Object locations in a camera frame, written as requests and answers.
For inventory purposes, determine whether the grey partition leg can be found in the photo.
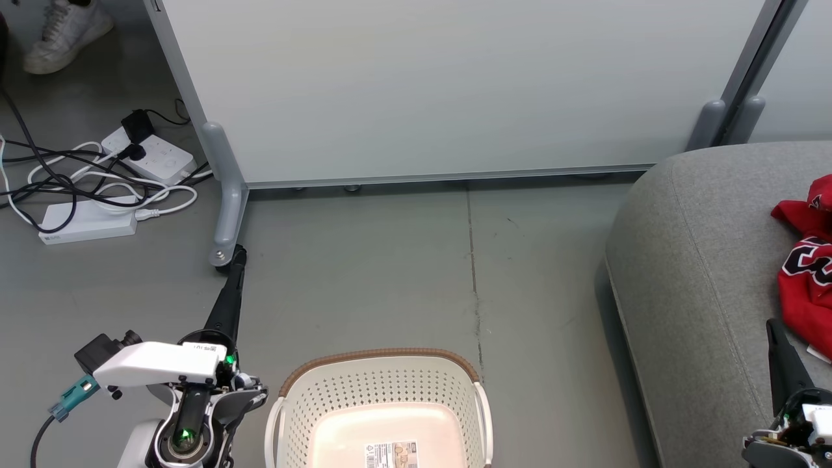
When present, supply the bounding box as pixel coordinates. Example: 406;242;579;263
201;121;250;268

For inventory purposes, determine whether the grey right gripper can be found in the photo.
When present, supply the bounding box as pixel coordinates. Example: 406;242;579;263
742;318;832;468

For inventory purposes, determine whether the white power adapter box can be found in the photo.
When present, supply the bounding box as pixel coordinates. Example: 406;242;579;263
38;198;139;246

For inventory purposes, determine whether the thin white cable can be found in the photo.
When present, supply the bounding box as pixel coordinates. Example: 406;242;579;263
0;140;105;228

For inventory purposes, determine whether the white sneaker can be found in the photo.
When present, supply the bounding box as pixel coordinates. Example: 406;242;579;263
23;0;115;75

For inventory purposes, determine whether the large white partition panel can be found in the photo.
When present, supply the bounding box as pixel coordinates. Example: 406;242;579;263
144;0;785;190

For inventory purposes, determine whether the tangle of black white cables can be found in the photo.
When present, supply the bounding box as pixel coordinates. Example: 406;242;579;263
0;84;212;235

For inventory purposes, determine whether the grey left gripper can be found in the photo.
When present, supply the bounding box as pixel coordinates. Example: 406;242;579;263
146;245;268;468

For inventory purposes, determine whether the paper label sticker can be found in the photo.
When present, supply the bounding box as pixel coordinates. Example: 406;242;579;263
363;441;421;468

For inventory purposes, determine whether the grey fabric sofa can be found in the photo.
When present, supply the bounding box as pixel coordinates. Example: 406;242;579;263
604;140;832;468

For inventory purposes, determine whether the square white power strip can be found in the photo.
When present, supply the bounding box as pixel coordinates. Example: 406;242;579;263
101;126;196;187

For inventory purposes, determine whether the grey partition foot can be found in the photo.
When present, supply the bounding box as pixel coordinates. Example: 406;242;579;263
724;96;767;146
687;98;727;152

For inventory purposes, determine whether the narrow white partition panel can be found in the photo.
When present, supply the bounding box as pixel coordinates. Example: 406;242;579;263
746;0;832;144

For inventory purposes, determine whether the teal cable connector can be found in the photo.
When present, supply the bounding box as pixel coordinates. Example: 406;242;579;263
49;375;99;421

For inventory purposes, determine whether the red jersey with white trim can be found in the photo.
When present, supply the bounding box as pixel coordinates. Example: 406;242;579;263
777;234;832;363

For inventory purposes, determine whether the white perforated laundry basket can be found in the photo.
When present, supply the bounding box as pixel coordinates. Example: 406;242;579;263
263;347;494;468

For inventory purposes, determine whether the thick white power cable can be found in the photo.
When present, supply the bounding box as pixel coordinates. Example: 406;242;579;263
91;184;199;222

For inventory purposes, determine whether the black power adapter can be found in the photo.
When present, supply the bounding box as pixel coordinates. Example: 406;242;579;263
121;109;156;144

